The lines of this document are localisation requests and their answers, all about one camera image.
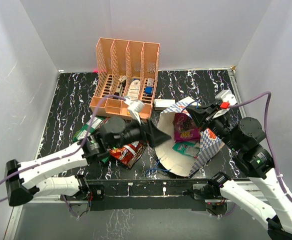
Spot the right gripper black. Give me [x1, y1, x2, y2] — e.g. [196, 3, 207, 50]
[185, 101, 240, 151]

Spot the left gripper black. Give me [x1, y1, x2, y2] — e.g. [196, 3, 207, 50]
[109, 114, 171, 150]

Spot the purple blackcurrant candy bag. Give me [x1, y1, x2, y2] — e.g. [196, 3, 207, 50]
[173, 113, 201, 143]

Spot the blue checkered paper bag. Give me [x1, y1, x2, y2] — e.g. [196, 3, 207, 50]
[155, 97, 224, 177]

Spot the red doritos bag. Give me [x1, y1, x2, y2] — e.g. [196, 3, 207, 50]
[110, 144, 132, 167]

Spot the green chips bag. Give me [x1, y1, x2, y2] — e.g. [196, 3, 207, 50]
[72, 117, 106, 155]

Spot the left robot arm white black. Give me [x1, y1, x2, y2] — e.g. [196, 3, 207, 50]
[5, 117, 171, 207]

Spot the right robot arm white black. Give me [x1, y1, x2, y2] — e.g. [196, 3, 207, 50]
[186, 102, 292, 240]

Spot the white small box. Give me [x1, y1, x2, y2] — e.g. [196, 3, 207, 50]
[154, 99, 176, 111]

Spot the teal snack packet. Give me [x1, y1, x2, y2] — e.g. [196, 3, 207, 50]
[172, 141, 200, 158]

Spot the blue object in organizer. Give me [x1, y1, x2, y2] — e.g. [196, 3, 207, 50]
[144, 86, 154, 96]

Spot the white bottle in organizer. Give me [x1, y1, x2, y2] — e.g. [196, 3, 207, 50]
[124, 78, 141, 101]

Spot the black item in organizer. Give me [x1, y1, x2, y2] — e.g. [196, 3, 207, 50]
[114, 75, 127, 97]

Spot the orange plastic file organizer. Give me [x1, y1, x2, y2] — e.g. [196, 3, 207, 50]
[89, 37, 160, 120]

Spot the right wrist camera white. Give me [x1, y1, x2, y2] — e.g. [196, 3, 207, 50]
[213, 89, 237, 119]

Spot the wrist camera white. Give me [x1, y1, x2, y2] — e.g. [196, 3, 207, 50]
[213, 89, 237, 119]
[124, 98, 144, 124]

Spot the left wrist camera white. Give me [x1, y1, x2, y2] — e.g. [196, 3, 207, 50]
[124, 98, 144, 124]

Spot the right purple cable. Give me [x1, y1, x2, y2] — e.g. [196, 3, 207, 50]
[228, 91, 292, 213]

